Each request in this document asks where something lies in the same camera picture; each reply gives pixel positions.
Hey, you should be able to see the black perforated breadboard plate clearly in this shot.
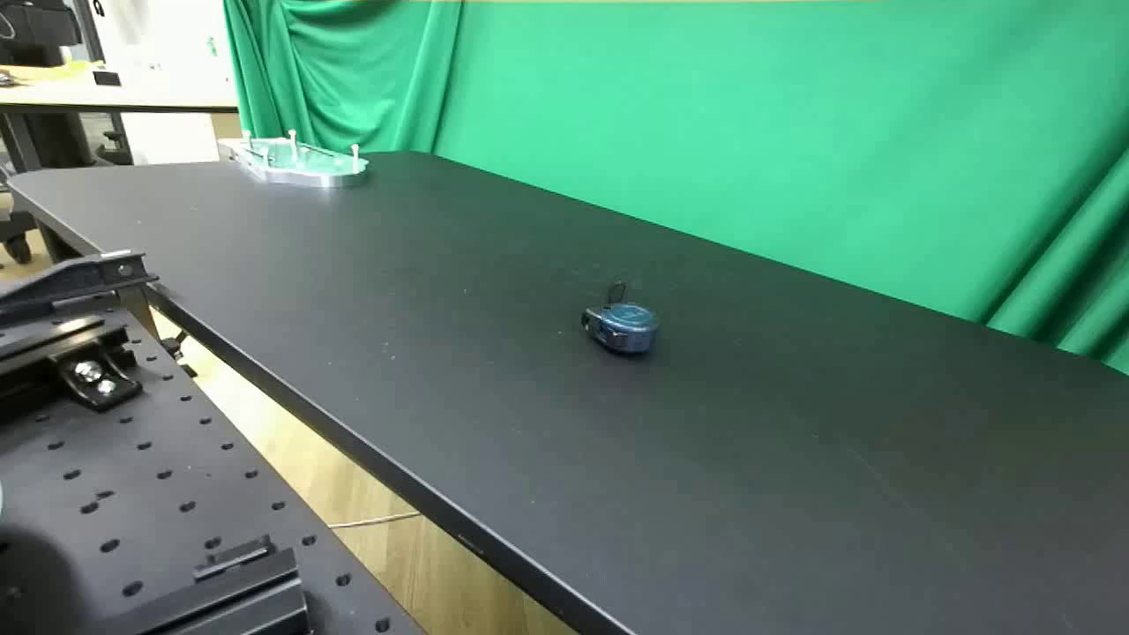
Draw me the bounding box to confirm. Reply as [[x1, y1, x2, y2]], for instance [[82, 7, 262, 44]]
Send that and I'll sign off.
[[0, 305, 427, 635]]

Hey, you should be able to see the beige desk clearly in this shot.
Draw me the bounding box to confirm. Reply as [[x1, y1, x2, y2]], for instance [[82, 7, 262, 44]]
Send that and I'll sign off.
[[0, 60, 245, 117]]

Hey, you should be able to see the clear acrylic fixture with pegs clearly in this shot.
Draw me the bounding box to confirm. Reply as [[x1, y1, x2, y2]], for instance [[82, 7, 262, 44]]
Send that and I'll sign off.
[[221, 127, 371, 186]]

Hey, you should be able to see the green backdrop curtain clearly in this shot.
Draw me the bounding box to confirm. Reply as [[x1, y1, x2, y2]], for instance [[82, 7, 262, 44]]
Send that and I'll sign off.
[[219, 0, 1129, 377]]

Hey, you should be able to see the white cabinet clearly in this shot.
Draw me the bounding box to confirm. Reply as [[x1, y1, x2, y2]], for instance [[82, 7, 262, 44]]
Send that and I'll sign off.
[[82, 0, 245, 170]]

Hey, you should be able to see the black slotted rail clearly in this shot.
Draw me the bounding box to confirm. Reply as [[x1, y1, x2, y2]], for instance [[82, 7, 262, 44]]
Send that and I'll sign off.
[[102, 537, 315, 635]]

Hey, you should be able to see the blue Bosch tape measure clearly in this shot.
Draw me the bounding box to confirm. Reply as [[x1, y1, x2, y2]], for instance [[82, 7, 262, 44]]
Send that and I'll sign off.
[[583, 277, 665, 361]]

